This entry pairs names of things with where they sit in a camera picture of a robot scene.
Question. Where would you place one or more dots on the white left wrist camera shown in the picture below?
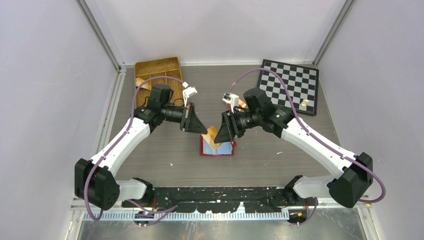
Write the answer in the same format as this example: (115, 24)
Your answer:
(187, 92)

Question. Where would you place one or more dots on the red leather card holder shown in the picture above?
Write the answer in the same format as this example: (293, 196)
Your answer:
(225, 149)

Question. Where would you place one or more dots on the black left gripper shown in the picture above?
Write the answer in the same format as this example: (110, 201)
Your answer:
(190, 122)

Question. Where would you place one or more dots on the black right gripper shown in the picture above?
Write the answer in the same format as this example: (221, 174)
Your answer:
(229, 128)

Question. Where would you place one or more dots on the yellow credit card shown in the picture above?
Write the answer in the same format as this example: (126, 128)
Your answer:
(210, 136)

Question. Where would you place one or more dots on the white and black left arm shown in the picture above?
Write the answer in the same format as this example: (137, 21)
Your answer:
(94, 179)

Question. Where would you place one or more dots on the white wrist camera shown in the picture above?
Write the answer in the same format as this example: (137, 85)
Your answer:
(231, 100)
(187, 92)

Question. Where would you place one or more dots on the small wooden chess piece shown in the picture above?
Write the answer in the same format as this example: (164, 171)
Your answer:
(304, 103)

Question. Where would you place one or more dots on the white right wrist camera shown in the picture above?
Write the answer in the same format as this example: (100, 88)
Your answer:
(231, 100)

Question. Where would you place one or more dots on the black and white chessboard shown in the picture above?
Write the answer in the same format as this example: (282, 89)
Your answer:
(301, 82)

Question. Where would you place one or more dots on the red and gold card box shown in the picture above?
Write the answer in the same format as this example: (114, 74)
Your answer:
(242, 104)

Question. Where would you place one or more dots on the tan card in tray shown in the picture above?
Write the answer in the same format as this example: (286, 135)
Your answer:
(141, 83)

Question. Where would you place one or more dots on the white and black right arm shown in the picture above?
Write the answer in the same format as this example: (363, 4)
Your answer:
(350, 174)

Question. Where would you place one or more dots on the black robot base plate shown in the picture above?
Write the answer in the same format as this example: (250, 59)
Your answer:
(220, 200)

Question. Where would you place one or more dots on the aluminium frame rail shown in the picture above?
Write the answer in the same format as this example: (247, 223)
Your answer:
(111, 108)

